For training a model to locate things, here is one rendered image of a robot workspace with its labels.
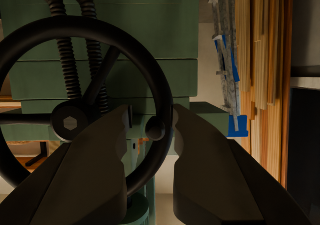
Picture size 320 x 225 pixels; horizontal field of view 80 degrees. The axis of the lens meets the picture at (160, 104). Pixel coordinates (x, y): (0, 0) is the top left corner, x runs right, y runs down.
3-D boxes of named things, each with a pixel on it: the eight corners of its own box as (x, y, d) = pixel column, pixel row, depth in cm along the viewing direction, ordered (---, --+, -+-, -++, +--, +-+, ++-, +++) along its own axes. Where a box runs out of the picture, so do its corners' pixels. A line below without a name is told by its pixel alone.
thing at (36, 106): (189, 97, 46) (189, 113, 47) (178, 90, 67) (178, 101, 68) (19, 100, 45) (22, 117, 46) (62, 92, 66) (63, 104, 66)
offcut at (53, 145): (66, 133, 52) (67, 147, 53) (49, 136, 51) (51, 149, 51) (65, 137, 49) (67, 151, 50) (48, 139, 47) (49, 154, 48)
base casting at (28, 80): (200, 58, 45) (199, 97, 46) (174, 67, 102) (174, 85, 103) (4, 61, 44) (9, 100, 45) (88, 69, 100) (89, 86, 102)
